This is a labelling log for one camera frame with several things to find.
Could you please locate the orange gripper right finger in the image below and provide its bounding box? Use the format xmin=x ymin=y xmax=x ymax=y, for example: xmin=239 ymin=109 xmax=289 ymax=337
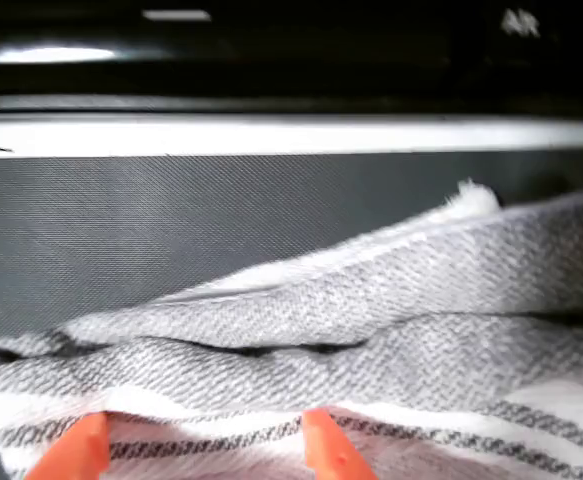
xmin=302 ymin=407 xmax=378 ymax=480

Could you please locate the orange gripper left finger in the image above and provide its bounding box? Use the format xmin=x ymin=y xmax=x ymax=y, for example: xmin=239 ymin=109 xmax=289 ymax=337
xmin=23 ymin=412 xmax=111 ymax=480

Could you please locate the white striped towel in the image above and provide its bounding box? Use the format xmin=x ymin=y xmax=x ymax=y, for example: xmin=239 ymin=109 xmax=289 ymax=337
xmin=0 ymin=178 xmax=583 ymax=480

